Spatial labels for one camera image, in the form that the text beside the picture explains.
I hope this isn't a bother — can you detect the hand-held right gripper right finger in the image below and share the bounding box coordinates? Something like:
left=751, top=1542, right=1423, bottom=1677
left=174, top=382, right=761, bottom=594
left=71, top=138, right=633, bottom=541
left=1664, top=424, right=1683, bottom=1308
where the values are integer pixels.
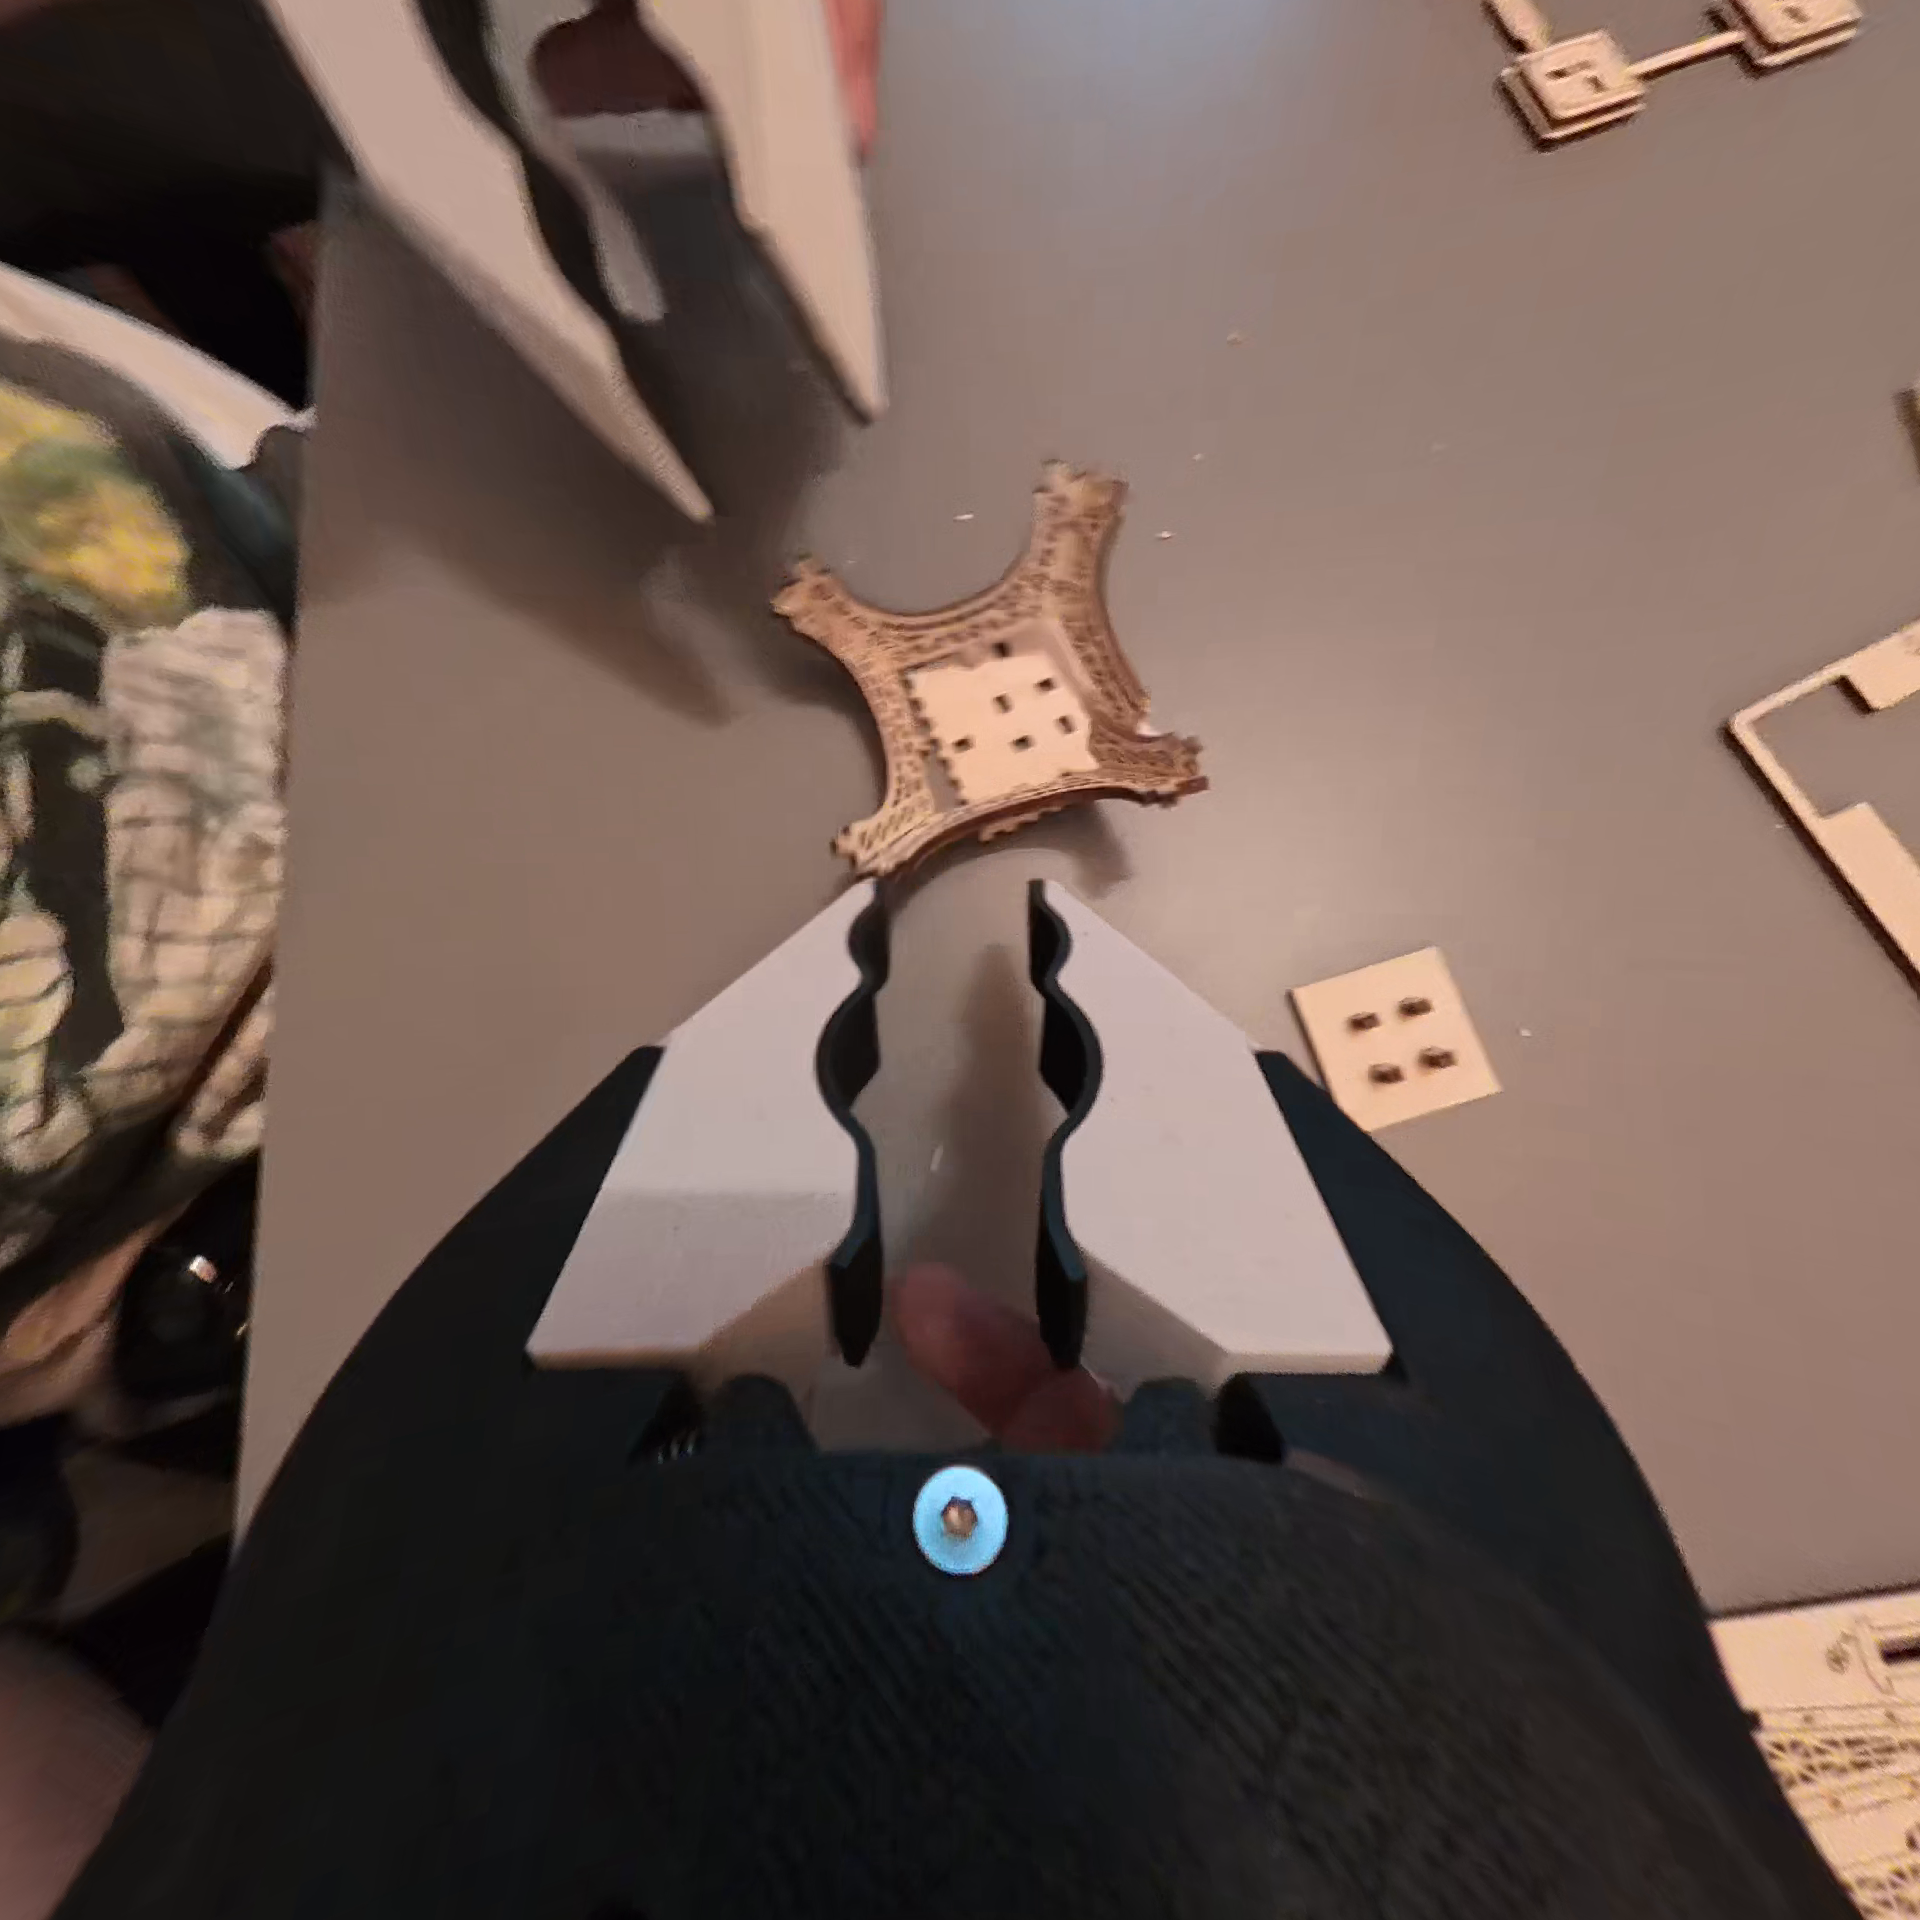
left=1023, top=878, right=1395, bottom=1394

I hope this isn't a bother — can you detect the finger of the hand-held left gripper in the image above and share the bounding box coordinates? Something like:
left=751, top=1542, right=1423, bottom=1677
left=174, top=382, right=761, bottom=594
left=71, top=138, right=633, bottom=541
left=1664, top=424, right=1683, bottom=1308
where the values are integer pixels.
left=644, top=0, right=889, bottom=424
left=262, top=0, right=712, bottom=524

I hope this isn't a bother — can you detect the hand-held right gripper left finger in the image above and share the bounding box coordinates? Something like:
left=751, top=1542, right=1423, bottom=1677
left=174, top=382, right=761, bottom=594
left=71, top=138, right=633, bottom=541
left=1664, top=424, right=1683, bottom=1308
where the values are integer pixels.
left=526, top=878, right=889, bottom=1413

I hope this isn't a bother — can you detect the wooden lattice tower base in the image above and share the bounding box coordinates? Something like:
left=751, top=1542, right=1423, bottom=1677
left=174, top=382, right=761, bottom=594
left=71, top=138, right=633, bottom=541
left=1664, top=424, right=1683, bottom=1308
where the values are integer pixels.
left=773, top=461, right=1208, bottom=881

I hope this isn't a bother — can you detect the grey desk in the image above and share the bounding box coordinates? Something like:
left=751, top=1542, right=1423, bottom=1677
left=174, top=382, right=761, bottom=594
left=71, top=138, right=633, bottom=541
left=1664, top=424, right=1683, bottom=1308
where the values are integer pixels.
left=230, top=0, right=1920, bottom=1622

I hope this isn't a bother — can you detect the person's right hand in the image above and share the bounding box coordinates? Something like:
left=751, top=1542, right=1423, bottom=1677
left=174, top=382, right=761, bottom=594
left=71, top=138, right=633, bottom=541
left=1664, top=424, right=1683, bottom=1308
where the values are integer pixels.
left=901, top=1264, right=1119, bottom=1454

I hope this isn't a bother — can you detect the small square wooden plate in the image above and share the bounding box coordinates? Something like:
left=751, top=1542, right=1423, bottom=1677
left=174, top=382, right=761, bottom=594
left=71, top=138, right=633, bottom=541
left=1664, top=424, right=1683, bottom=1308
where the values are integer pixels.
left=1288, top=945, right=1502, bottom=1134

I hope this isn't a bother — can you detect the person's printed shirt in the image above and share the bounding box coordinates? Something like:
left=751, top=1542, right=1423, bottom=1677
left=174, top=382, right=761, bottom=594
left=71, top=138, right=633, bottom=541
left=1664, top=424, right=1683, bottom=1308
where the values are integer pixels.
left=0, top=264, right=308, bottom=1354

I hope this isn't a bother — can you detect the wooden lattice parts sheet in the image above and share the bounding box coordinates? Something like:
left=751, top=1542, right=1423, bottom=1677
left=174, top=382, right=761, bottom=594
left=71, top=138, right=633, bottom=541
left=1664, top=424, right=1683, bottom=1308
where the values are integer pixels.
left=1709, top=1598, right=1920, bottom=1920

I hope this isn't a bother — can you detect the wooden four-pad base part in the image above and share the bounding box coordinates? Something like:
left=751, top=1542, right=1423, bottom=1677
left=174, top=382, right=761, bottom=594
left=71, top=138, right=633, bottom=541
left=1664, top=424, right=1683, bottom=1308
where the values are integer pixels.
left=1485, top=0, right=1869, bottom=147

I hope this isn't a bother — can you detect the empty wooden frame sheet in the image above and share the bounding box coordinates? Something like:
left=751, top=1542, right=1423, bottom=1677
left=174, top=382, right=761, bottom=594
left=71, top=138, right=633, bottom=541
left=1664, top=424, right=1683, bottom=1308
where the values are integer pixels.
left=1726, top=618, right=1920, bottom=995

